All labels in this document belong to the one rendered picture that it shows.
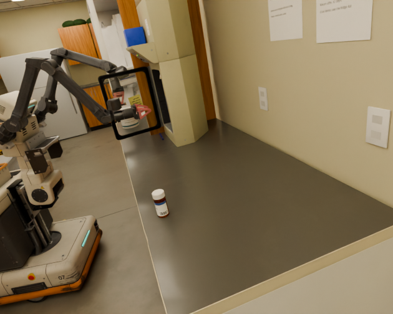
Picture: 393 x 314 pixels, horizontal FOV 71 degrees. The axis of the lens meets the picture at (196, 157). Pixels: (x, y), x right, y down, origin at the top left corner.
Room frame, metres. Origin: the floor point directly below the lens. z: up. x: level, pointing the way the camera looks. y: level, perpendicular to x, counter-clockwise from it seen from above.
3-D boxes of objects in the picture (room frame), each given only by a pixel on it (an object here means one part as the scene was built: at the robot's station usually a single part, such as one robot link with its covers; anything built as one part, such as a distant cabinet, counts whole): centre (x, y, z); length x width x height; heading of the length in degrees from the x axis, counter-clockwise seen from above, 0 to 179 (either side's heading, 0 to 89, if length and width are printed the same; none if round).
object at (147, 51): (1.64, 0.19, 1.46); 0.32 x 0.11 x 0.10; 15
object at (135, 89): (1.74, 0.33, 1.19); 0.30 x 0.01 x 0.40; 111
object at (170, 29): (1.68, 0.02, 1.33); 0.32 x 0.25 x 0.77; 15
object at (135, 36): (1.72, 0.22, 1.56); 0.10 x 0.10 x 0.09; 15
